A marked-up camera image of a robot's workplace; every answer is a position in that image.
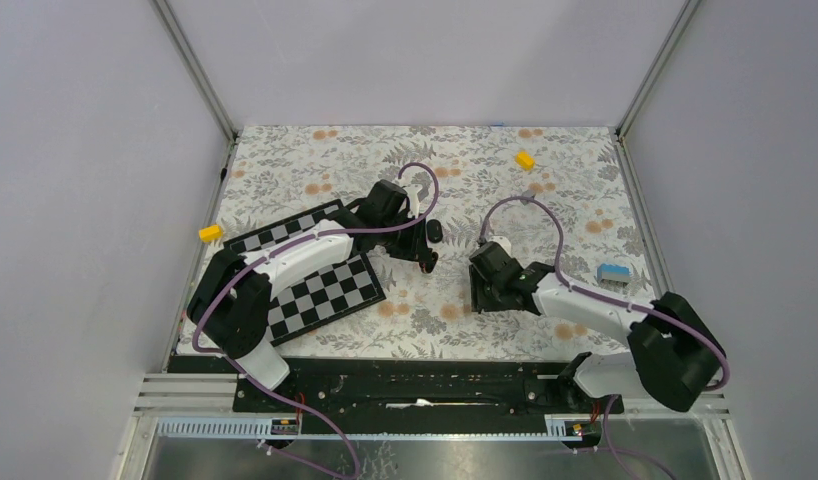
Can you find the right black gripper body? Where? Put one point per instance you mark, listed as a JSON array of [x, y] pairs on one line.
[[485, 294]]

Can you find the black earbud charging case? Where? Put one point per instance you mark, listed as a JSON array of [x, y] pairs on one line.
[[429, 262]]

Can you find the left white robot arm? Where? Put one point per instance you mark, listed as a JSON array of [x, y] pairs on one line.
[[283, 280]]

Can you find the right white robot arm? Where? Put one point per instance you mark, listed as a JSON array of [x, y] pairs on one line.
[[670, 354]]

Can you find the black white checkerboard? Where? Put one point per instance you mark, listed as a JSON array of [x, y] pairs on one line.
[[324, 296]]

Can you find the small grey block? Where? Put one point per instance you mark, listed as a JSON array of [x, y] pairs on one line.
[[527, 196]]

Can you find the floral patterned table mat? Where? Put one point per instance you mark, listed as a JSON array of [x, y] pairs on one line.
[[581, 204]]

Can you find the blue white eraser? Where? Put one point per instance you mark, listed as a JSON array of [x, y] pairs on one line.
[[613, 273]]

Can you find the yellow block far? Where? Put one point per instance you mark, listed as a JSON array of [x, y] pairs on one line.
[[524, 160]]

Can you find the yellow block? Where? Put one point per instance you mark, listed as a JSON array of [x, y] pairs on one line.
[[524, 160], [210, 233]]

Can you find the yellow block left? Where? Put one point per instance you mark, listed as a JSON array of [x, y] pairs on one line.
[[210, 233]]

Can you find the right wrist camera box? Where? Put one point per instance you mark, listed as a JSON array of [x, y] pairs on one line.
[[503, 242]]

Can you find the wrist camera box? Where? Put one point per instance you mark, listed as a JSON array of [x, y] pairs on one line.
[[412, 192], [503, 242]]

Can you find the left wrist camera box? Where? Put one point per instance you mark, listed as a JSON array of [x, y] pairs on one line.
[[412, 192]]

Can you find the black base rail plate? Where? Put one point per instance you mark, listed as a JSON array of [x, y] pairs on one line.
[[419, 397]]

